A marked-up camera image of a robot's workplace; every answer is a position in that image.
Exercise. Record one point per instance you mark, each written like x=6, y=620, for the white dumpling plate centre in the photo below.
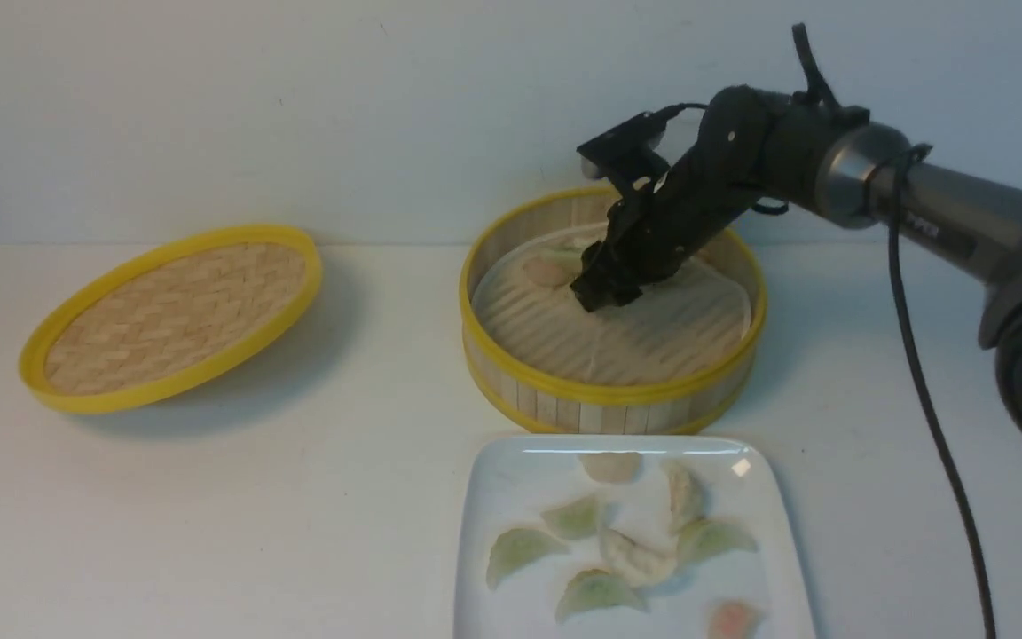
x=639, y=566

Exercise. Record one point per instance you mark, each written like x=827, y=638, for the bamboo steamer lid yellow rim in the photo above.
x=171, y=319

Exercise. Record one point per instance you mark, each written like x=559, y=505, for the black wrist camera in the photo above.
x=627, y=153

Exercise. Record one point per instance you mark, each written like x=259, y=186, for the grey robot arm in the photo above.
x=765, y=151

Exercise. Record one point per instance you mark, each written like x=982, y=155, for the white steamer liner cloth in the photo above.
x=678, y=327

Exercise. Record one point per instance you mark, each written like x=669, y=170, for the green dumpling on plate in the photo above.
x=703, y=539

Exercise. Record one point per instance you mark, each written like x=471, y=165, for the green dumpling plate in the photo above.
x=578, y=520
x=517, y=548
x=596, y=589

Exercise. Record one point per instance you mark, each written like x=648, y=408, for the orange pink dumpling on plate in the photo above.
x=732, y=619

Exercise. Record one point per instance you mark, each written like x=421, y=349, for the pale yellow dumpling on plate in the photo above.
x=686, y=495

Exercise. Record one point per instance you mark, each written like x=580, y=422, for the green dumpling plate upper left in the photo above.
x=578, y=520

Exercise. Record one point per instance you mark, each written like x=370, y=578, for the pink dumpling in steamer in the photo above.
x=550, y=272

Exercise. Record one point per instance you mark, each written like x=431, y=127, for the white square plate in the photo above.
x=514, y=480

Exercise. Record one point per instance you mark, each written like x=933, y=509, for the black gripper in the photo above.
x=656, y=225

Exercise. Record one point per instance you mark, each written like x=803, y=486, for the bamboo steamer basket yellow rim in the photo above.
x=543, y=404

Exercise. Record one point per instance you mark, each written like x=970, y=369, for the pale pink dumpling on plate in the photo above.
x=612, y=468

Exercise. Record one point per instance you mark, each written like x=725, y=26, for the green dumpling plate lower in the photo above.
x=596, y=589

